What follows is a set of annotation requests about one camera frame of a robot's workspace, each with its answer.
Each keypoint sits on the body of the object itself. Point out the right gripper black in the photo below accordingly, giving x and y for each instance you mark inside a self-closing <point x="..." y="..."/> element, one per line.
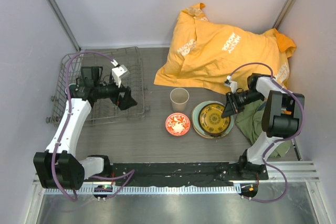
<point x="232" y="106"/>

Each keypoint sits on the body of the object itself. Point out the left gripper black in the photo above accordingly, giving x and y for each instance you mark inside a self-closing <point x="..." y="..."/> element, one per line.
<point x="125" y="102"/>

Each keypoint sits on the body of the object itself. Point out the yellow patterned plate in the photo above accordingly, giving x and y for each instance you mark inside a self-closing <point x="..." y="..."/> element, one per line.
<point x="211" y="120"/>

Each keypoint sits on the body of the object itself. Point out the light green flower plate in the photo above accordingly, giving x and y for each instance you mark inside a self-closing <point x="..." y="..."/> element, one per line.
<point x="197" y="113"/>

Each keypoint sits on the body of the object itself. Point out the beige tall cup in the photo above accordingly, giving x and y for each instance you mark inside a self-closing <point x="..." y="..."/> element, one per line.
<point x="179" y="98"/>

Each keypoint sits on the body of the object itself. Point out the white orange patterned bowl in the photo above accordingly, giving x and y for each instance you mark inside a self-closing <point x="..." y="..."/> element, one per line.
<point x="177" y="124"/>

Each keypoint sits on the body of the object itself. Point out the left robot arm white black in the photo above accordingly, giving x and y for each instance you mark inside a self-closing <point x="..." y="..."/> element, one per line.
<point x="57" y="167"/>

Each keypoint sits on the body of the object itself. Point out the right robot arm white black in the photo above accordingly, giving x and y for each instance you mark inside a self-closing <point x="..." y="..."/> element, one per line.
<point x="282" y="119"/>

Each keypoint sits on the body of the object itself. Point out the olive green cloth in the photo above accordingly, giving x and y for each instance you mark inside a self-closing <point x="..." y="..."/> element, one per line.
<point x="249" y="123"/>

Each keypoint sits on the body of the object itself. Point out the yellow Mickey Mouse shirt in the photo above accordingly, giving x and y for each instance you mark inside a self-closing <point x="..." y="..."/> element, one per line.
<point x="202" y="54"/>

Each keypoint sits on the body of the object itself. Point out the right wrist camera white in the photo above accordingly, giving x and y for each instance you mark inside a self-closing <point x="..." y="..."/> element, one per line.
<point x="231" y="84"/>

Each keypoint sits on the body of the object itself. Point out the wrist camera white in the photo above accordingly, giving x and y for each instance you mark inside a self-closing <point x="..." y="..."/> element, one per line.
<point x="231" y="84"/>
<point x="118" y="72"/>

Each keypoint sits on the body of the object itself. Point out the wire dish rack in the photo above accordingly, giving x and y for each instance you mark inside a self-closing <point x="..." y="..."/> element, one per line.
<point x="103" y="111"/>

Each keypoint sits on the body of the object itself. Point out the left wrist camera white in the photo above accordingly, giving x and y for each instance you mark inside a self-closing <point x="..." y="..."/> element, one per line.
<point x="118" y="72"/>

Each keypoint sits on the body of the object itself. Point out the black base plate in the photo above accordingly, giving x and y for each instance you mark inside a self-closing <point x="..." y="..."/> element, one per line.
<point x="200" y="174"/>

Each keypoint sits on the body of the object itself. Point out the slotted cable duct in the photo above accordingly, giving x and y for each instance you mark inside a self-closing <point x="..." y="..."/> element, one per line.
<point x="235" y="189"/>

